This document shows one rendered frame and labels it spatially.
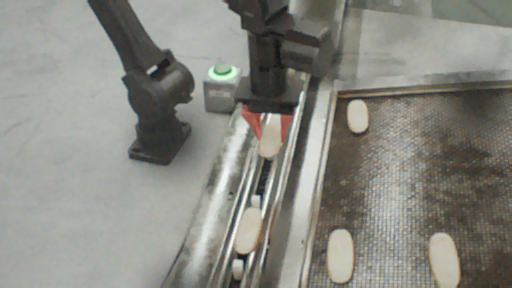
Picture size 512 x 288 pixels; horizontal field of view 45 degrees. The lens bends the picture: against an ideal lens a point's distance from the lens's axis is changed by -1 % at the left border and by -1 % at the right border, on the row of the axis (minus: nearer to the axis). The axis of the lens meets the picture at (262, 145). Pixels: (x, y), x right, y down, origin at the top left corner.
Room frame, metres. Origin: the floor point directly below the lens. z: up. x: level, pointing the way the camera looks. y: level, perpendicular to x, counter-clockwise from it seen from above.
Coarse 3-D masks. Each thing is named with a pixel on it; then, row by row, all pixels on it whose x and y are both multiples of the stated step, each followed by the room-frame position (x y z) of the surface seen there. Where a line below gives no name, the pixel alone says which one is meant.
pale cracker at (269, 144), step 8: (272, 120) 0.86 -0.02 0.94; (264, 128) 0.83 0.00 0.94; (272, 128) 0.83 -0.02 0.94; (264, 136) 0.81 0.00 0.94; (272, 136) 0.81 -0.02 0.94; (280, 136) 0.81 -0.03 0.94; (264, 144) 0.79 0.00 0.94; (272, 144) 0.78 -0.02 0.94; (280, 144) 0.79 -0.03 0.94; (264, 152) 0.77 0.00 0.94; (272, 152) 0.77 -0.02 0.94
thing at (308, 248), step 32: (352, 96) 0.98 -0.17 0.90; (384, 96) 0.97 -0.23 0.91; (480, 96) 0.92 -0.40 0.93; (416, 128) 0.85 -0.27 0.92; (448, 128) 0.84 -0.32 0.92; (320, 160) 0.80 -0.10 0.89; (352, 160) 0.79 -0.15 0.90; (384, 160) 0.78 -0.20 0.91; (480, 160) 0.74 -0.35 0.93; (320, 192) 0.72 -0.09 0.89; (416, 192) 0.69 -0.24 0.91; (480, 224) 0.61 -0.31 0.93; (384, 256) 0.57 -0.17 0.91; (416, 256) 0.56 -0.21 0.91; (480, 256) 0.55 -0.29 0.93
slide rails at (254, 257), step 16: (288, 128) 0.95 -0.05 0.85; (256, 144) 0.90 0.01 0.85; (288, 144) 0.90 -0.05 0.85; (256, 160) 0.85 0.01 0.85; (256, 176) 0.81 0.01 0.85; (272, 176) 0.81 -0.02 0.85; (272, 192) 0.77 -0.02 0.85; (240, 208) 0.73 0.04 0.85; (224, 256) 0.63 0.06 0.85; (256, 256) 0.63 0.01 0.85; (224, 272) 0.60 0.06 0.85; (256, 272) 0.60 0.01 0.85
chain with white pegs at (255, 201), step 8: (288, 72) 1.14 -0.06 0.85; (296, 72) 1.16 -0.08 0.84; (272, 160) 0.86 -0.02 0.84; (264, 168) 0.84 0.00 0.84; (264, 184) 0.80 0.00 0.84; (264, 192) 0.78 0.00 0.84; (256, 200) 0.73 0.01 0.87; (240, 256) 0.64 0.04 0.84; (240, 264) 0.59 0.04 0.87; (240, 272) 0.59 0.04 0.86; (240, 280) 0.59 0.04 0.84
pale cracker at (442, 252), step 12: (432, 240) 0.58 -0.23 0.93; (444, 240) 0.58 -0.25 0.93; (432, 252) 0.56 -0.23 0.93; (444, 252) 0.55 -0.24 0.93; (456, 252) 0.56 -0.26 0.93; (432, 264) 0.54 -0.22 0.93; (444, 264) 0.53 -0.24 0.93; (456, 264) 0.53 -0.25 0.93; (444, 276) 0.51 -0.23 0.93; (456, 276) 0.51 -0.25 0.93
